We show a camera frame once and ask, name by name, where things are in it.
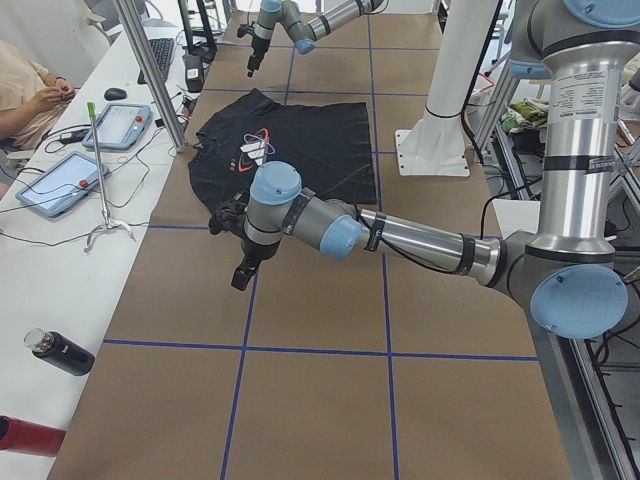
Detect red bottle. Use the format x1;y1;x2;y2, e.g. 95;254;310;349
1;415;66;457

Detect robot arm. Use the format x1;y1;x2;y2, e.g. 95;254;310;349
237;0;383;78
251;1;627;349

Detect green-tipped metal stand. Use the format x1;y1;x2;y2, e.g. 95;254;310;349
84;102;135;253

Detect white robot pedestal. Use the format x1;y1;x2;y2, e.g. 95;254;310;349
395;0;501;177

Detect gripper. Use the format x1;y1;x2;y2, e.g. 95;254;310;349
247;36;268;77
231;238;278;291

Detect aluminium frame post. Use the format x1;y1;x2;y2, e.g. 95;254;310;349
114;0;186;153

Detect far teach pendant tablet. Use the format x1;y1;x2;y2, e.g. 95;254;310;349
87;102;152;151

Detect black monitor stand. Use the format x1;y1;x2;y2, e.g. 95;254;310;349
178;0;217;64

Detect black keyboard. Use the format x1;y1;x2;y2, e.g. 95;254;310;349
148;38;175;81

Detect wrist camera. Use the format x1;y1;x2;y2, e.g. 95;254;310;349
208;190;249;238
237;22;255;38

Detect black computer mouse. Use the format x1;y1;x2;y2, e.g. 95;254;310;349
104;87;127;101

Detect near teach pendant tablet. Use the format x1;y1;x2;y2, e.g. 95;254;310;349
15;151;99;218

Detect black box device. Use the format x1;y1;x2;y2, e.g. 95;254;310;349
182;54;205;93

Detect black graphic t-shirt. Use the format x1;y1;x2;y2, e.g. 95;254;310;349
189;89;377;212

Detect seated person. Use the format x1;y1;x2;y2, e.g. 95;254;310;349
1;41;76;150

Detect teach pendant tablet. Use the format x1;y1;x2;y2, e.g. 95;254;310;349
87;102;152;151
15;151;99;218

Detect black water bottle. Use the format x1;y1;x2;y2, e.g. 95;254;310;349
24;328;95;376

